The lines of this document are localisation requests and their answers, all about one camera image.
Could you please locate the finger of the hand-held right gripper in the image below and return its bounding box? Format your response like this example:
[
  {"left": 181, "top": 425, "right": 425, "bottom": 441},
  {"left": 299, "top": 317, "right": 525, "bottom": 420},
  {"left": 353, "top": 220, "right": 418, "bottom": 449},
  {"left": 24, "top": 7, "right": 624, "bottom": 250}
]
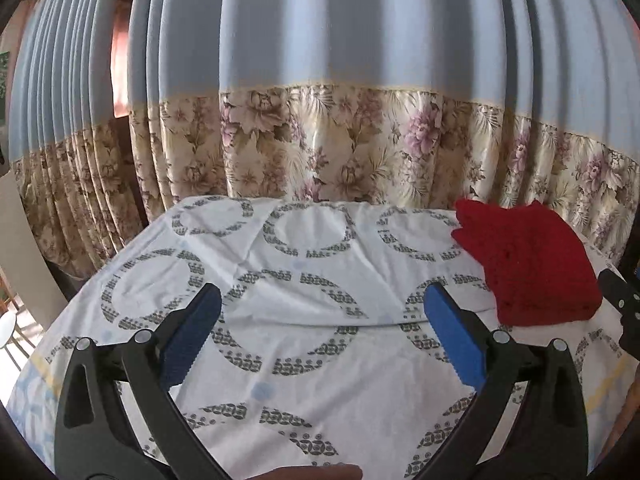
[{"left": 598, "top": 268, "right": 640, "bottom": 362}]

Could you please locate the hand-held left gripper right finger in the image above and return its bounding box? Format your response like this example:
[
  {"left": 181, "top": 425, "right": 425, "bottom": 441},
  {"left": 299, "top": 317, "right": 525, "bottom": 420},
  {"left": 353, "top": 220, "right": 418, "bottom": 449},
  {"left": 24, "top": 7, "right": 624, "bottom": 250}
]
[{"left": 415, "top": 282, "right": 588, "bottom": 480}]

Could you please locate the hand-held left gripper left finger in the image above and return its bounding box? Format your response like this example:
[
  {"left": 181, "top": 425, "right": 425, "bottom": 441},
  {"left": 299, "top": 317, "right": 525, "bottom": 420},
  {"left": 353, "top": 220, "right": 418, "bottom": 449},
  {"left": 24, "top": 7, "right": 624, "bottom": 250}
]
[{"left": 54, "top": 283, "right": 231, "bottom": 480}]

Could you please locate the red knitted sweater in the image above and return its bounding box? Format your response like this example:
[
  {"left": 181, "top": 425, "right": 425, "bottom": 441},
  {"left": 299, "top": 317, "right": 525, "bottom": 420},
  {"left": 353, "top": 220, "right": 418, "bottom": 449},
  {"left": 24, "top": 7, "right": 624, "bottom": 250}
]
[{"left": 451, "top": 199, "right": 604, "bottom": 329}]

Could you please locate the person's left hand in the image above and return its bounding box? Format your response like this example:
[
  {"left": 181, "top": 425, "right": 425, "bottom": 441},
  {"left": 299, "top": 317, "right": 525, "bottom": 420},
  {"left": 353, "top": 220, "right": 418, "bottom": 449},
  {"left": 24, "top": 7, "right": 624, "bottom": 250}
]
[{"left": 252, "top": 463, "right": 364, "bottom": 480}]

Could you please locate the white circle-patterned bed sheet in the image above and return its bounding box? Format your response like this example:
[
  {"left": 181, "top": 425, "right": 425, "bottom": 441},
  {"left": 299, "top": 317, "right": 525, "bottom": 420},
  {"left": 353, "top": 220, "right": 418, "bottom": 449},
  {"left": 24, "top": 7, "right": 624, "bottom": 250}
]
[{"left": 7, "top": 195, "right": 640, "bottom": 480}]

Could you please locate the white round stool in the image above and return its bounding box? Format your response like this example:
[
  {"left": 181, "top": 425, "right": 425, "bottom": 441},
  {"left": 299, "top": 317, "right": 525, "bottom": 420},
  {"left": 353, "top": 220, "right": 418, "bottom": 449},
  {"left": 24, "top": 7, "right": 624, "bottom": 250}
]
[{"left": 0, "top": 312, "right": 32, "bottom": 363}]

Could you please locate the blue curtain with floral border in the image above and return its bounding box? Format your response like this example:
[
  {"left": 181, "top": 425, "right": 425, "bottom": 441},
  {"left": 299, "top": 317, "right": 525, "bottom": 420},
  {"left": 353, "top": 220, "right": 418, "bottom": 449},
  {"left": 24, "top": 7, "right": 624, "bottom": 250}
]
[
  {"left": 125, "top": 0, "right": 640, "bottom": 261},
  {"left": 7, "top": 0, "right": 151, "bottom": 273}
]

